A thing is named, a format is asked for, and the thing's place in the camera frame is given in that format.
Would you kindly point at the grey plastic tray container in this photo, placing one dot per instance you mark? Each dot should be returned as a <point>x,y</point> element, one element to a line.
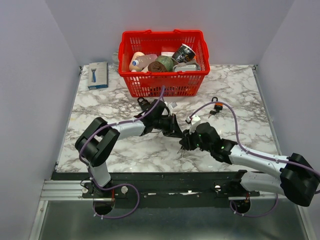
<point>186,67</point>

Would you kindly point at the small black box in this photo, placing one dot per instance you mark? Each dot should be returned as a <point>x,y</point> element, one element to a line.
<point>143,103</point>

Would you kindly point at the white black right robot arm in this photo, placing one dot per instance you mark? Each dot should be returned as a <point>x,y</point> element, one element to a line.
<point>291,176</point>

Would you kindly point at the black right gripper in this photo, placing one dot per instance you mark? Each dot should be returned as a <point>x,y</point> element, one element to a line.
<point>187,138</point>

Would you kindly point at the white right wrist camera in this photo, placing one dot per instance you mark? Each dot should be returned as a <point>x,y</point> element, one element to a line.
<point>193,121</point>

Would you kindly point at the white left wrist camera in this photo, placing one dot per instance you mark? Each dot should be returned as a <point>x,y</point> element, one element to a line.
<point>171,105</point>

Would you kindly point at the orange black Opel padlock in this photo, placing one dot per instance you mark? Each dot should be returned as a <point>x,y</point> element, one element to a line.
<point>217,106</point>

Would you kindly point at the peach round object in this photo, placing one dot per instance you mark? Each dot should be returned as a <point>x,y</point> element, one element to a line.
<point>137,62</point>

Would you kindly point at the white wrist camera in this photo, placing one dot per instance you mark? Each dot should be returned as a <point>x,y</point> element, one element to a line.
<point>193,121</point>
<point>171,105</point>

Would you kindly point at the red plastic shopping basket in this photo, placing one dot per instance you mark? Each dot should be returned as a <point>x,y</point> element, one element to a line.
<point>148,84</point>

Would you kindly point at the green round melon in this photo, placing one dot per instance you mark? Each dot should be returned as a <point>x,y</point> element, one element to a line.
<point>166,61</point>

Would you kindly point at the blue razor package box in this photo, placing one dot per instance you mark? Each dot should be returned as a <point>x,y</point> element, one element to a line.
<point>98,75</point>

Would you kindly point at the pink plastic bottle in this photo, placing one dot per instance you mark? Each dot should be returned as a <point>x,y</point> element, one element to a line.
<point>150,58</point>

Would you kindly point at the brown crumpled cloth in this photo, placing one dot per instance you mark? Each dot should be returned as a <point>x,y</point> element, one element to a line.
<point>156,67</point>

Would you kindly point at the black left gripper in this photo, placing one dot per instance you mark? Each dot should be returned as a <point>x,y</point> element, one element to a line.
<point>174,130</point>

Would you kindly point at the black-headed key bunch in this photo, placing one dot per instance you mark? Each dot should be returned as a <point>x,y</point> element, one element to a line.
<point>212,113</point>
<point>181,151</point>

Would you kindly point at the black patterned paper cup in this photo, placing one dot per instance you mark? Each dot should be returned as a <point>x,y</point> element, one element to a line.
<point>183,54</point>

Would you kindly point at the aluminium extrusion rail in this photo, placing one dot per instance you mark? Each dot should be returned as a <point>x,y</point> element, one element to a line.
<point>60,190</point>

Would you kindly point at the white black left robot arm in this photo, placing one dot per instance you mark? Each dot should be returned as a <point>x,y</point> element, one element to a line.
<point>96,143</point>

